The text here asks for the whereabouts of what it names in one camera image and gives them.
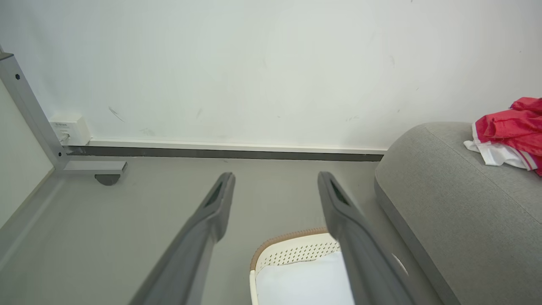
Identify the white wall socket box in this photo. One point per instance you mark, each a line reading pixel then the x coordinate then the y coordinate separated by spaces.
pixel 72 127

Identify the grey fabric sofa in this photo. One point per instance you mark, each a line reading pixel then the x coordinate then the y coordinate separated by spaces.
pixel 465 220

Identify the red jersey white trim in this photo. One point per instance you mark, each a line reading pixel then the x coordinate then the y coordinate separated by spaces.
pixel 512 127

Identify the white laundry basket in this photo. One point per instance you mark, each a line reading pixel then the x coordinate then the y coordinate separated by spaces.
pixel 296 250

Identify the white garment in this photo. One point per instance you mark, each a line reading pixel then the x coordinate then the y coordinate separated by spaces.
pixel 305 284

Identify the black skirting strip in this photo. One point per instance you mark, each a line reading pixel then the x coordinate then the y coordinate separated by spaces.
pixel 228 153

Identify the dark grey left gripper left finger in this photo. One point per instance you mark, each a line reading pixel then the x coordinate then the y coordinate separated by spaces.
pixel 199 237

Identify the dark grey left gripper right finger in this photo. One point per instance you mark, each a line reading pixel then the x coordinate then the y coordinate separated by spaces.
pixel 360 245

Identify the grey metal frame post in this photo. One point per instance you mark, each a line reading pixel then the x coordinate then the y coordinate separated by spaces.
pixel 29 110

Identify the black frame foot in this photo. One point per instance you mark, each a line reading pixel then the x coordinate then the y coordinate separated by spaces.
pixel 107 179

